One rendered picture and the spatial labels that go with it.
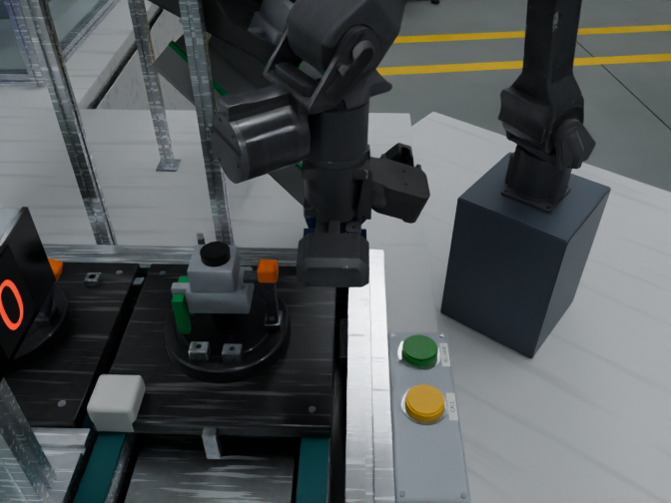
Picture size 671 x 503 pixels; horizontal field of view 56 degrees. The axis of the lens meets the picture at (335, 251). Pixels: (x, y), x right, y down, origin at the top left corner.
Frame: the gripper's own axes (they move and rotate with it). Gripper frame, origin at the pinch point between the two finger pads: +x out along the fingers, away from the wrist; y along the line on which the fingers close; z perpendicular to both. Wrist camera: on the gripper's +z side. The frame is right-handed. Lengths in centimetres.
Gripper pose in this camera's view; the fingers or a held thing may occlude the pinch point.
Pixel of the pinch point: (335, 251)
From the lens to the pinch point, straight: 62.8
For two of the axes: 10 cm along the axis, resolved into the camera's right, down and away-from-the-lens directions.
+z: 10.0, 0.1, -0.2
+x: 0.0, 7.7, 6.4
